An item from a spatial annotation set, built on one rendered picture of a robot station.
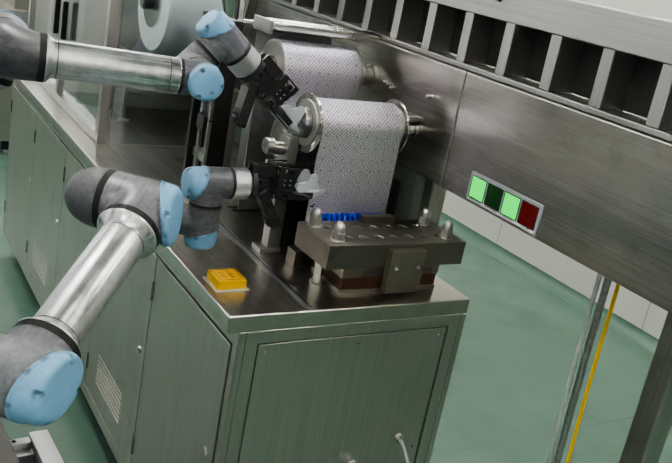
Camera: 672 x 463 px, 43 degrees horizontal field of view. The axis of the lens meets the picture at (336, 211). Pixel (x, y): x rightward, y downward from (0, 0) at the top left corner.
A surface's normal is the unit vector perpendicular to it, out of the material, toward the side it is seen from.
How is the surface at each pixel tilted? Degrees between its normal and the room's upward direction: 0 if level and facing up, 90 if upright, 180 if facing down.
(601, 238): 90
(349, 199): 90
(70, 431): 0
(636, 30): 90
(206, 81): 90
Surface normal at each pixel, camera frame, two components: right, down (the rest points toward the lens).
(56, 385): 0.92, 0.31
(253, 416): 0.50, 0.35
